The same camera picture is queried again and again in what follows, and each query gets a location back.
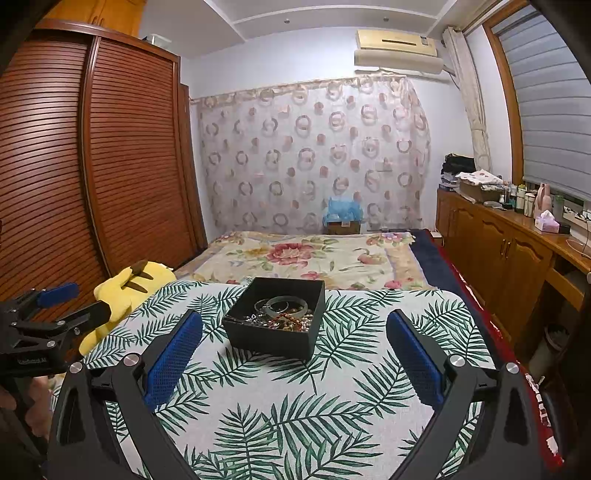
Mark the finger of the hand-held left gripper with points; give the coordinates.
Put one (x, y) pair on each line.
(57, 295)
(78, 318)

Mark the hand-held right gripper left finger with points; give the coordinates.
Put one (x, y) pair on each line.
(178, 355)

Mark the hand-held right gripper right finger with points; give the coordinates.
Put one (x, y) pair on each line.
(413, 355)

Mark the black jewelry box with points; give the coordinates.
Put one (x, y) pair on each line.
(268, 341)

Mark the translucent jade bangle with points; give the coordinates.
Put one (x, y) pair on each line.
(300, 303)

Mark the person's left hand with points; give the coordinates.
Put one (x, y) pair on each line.
(39, 410)

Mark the yellow plush toy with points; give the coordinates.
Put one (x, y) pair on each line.
(120, 288)

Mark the dark blue blanket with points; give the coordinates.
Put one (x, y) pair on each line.
(429, 258)

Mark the leaf print cloth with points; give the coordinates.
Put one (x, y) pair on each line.
(277, 415)

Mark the wooden cabinet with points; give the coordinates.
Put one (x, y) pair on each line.
(489, 249)

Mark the grey waste bin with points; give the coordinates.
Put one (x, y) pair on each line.
(549, 350)

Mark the brown slatted wardrobe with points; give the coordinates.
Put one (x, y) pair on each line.
(92, 161)

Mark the small cardboard box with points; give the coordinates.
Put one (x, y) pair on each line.
(344, 227)

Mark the floral blanket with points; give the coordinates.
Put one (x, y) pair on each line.
(295, 254)

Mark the blue plastic bag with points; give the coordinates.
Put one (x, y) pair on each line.
(344, 210)

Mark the box with floral cloth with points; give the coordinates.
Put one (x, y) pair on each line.
(480, 184)

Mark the pink tissue box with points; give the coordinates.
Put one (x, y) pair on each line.
(546, 222)

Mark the group of toiletry bottles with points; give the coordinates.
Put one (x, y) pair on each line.
(521, 201)

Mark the pile of dark clothes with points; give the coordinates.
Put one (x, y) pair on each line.
(457, 166)

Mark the pink vase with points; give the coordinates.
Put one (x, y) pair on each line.
(543, 201)

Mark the white power strip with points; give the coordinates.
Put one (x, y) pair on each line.
(577, 214)

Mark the beige window curtain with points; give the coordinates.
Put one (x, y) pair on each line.
(471, 101)

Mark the white box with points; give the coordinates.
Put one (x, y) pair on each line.
(160, 40)

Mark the wooden overhead cupboard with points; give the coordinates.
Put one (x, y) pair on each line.
(92, 16)

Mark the grey window blind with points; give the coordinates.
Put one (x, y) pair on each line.
(549, 92)

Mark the beige air conditioner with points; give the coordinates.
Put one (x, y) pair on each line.
(397, 53)

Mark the wooden window frame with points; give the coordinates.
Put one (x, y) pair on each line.
(505, 106)

